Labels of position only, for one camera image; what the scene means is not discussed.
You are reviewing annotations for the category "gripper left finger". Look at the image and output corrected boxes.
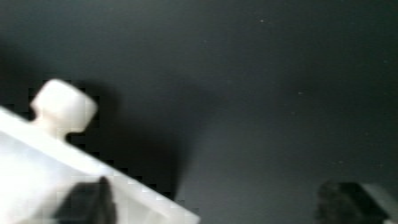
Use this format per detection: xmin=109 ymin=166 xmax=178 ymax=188
xmin=54 ymin=177 xmax=116 ymax=224

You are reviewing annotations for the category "white drawer box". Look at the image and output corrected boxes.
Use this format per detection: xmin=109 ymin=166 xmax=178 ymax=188
xmin=0 ymin=79 xmax=200 ymax=224

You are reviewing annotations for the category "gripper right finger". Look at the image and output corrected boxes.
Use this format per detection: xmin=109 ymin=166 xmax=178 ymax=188
xmin=317 ymin=182 xmax=398 ymax=224

